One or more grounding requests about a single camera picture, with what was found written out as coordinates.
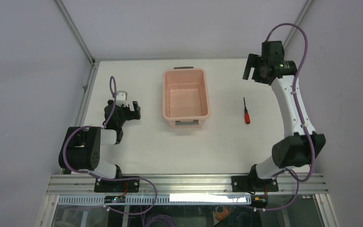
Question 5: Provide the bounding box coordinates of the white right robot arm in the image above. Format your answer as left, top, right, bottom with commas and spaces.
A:
231, 53, 326, 194

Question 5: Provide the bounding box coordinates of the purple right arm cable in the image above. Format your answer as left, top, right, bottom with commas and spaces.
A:
250, 23, 317, 213

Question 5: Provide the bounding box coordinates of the aluminium corner frame post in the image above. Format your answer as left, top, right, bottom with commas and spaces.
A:
53, 0, 95, 65

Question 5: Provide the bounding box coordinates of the aluminium mounting rail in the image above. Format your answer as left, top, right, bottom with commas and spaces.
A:
46, 174, 329, 195

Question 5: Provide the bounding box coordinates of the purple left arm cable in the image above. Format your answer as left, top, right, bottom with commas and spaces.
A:
62, 76, 158, 216

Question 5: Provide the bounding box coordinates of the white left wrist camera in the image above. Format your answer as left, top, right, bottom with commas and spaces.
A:
115, 90, 129, 106

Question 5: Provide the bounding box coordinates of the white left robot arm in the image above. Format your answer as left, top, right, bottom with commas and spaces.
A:
58, 100, 141, 193

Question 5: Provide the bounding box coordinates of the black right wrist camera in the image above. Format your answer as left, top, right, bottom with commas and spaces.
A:
261, 41, 285, 61

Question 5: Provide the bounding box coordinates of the white slotted cable duct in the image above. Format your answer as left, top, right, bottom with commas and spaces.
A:
58, 193, 251, 206

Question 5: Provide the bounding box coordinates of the red handled screwdriver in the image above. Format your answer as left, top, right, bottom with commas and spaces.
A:
243, 97, 251, 124

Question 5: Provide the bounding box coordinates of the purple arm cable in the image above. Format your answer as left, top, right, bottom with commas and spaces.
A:
250, 23, 317, 213
62, 76, 158, 216

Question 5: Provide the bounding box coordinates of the pink plastic bin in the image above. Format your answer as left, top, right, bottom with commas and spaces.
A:
163, 67, 210, 128

